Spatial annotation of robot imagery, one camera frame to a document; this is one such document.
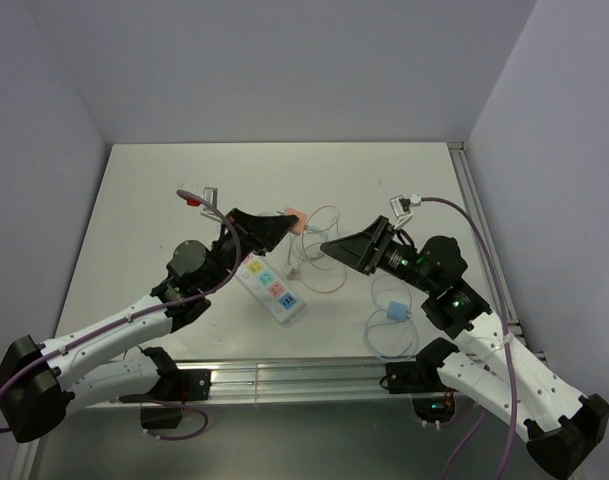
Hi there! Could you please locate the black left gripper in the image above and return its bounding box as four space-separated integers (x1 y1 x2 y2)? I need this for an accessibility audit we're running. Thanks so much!
203 207 297 293

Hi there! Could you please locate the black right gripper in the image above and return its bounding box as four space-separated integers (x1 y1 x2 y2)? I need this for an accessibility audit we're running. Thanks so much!
321 214 438 294

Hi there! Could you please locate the pink charger plug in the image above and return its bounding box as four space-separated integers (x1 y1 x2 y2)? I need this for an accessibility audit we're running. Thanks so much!
282 205 311 236

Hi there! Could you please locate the pink charger cable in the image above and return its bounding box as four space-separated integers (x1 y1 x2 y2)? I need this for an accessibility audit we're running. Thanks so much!
298 204 348 295

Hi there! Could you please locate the white multicolour power strip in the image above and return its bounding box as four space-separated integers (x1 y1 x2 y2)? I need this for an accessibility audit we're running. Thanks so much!
235 254 306 326

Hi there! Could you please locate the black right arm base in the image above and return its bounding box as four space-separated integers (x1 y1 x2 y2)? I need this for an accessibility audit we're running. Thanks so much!
379 360 475 426

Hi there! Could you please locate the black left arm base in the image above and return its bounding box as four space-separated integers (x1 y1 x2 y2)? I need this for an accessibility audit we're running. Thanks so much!
118 369 211 441

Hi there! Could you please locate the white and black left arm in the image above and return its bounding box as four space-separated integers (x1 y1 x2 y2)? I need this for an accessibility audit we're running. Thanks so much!
0 208 298 443

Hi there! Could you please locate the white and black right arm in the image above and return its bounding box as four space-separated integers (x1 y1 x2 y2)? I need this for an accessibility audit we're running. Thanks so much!
320 216 609 479

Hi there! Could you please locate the blue charger plug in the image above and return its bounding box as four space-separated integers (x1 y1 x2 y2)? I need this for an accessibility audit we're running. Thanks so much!
386 301 410 322

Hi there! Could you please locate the white power strip cord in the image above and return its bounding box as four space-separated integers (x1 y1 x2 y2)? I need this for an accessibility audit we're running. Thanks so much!
282 234 301 281

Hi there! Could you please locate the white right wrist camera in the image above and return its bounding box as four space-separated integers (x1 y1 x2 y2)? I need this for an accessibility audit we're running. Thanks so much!
390 194 422 229

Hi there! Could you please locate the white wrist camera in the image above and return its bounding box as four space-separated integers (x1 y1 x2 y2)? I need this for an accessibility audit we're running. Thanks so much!
390 194 422 229
200 186 218 218

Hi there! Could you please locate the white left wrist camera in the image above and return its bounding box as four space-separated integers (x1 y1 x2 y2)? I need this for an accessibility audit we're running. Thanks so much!
200 186 218 218

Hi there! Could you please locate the blue charger cable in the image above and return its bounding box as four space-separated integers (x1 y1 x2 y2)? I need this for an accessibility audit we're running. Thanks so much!
363 274 425 361

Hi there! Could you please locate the aluminium rail frame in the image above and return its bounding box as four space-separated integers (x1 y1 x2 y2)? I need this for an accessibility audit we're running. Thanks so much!
8 141 590 480

